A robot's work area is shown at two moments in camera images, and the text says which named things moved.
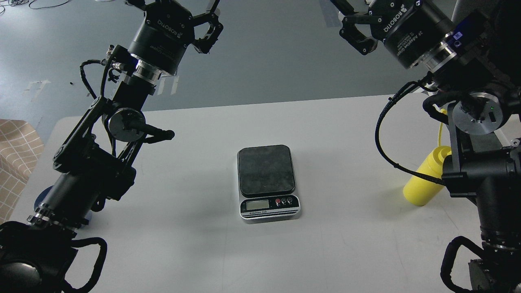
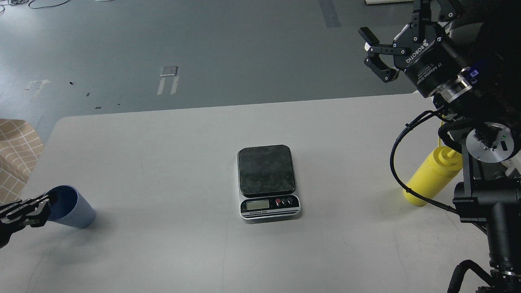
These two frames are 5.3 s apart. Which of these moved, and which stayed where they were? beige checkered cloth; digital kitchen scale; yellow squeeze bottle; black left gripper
Moved: black left gripper
Stayed: digital kitchen scale; yellow squeeze bottle; beige checkered cloth
